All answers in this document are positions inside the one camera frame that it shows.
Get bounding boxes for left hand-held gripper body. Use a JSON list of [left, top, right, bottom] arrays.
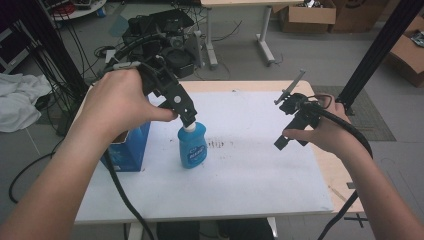
[[137, 55, 198, 118]]

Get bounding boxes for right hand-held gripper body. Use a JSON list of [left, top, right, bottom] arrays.
[[273, 68, 322, 132]]

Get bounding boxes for blue bottle with white cap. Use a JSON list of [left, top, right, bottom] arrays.
[[177, 121, 209, 170]]

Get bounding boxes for person's right hand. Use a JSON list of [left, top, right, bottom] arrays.
[[282, 101, 372, 158]]

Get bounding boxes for person's left hand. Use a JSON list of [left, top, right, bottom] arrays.
[[78, 68, 180, 145]]

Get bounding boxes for white table mat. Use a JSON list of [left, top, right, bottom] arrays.
[[74, 90, 335, 224]]

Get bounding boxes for black robot equipment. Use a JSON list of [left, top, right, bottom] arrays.
[[103, 8, 205, 80]]

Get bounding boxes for wooden table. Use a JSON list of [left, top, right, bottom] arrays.
[[73, 79, 365, 225]]

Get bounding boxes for blue cardboard box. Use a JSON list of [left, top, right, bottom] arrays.
[[99, 95, 152, 173]]

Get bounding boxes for white-legged desk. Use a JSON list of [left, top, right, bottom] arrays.
[[199, 0, 306, 71]]

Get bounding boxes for grey floor mat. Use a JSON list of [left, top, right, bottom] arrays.
[[311, 85, 397, 142]]

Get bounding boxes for open cardboard box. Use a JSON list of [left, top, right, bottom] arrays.
[[279, 0, 337, 35]]

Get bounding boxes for person's legs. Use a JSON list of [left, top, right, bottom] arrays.
[[155, 217, 276, 240]]

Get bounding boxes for closed cardboard box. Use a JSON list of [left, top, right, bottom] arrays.
[[328, 0, 401, 34]]

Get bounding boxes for round white table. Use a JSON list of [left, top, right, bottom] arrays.
[[41, 0, 108, 22]]

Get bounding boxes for large flat cardboard box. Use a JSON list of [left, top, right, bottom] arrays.
[[384, 14, 424, 89]]

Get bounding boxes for white crumpled cloth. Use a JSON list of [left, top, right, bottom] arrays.
[[0, 72, 53, 134]]

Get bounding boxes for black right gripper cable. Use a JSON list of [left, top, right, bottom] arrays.
[[301, 94, 374, 240]]

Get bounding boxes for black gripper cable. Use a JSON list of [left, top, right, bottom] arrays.
[[103, 149, 158, 240], [301, 94, 374, 240]]

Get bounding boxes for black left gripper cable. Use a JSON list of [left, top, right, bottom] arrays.
[[103, 149, 158, 240]]

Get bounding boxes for black metal stand post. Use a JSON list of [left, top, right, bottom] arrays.
[[335, 0, 424, 116], [13, 0, 90, 99]]

